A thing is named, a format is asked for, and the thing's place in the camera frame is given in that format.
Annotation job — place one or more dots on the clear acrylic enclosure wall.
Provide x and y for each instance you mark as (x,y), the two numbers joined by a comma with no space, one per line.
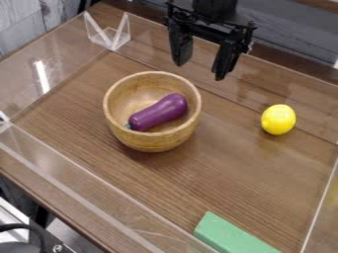
(136,202)

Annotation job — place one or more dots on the brown wooden bowl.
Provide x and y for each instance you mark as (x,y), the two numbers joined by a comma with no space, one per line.
(131,95)

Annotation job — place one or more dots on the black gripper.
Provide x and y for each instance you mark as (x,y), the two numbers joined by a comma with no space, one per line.
(217,16)

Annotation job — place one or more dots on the purple toy eggplant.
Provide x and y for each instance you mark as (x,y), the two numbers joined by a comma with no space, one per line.
(165,110)

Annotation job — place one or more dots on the green foam block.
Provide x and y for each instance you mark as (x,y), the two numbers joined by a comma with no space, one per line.
(227,238)

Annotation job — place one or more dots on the yellow toy lemon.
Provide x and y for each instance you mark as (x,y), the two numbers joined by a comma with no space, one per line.
(278,119)

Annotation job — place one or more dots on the black metal stand base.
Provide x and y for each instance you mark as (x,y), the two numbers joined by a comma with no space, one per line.
(54,245)

